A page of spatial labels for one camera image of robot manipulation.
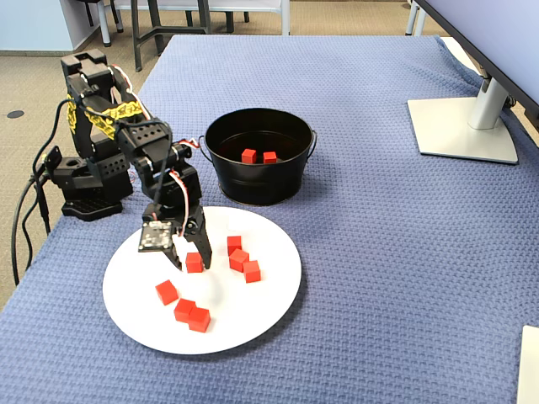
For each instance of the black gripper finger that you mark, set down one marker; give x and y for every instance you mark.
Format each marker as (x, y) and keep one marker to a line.
(204, 244)
(176, 260)

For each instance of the small red cube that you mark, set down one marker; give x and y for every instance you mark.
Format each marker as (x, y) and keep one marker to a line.
(234, 243)
(252, 272)
(167, 293)
(249, 156)
(199, 320)
(238, 260)
(270, 157)
(182, 309)
(194, 263)

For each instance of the round white plate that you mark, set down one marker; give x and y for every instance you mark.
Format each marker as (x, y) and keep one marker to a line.
(252, 311)

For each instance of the black metal bucket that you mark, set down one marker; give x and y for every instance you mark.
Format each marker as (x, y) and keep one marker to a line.
(261, 185)

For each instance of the blue woven table cloth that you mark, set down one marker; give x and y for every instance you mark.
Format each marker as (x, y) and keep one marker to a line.
(379, 252)

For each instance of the black round floor outlet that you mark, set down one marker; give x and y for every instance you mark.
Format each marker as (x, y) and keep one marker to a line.
(15, 114)

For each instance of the light blue desk panel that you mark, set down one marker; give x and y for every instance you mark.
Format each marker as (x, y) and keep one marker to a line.
(244, 5)

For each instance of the monitor with silver stand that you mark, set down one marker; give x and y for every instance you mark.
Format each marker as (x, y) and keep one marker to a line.
(455, 128)

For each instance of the grey slanted furniture leg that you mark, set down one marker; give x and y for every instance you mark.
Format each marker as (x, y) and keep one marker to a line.
(412, 17)

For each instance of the white rectangular board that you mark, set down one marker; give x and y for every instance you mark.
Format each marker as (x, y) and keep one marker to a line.
(529, 370)

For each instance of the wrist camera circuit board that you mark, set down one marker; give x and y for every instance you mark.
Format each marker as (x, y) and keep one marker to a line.
(155, 235)

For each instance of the dark grey metal table frame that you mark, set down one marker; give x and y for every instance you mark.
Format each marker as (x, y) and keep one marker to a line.
(137, 46)

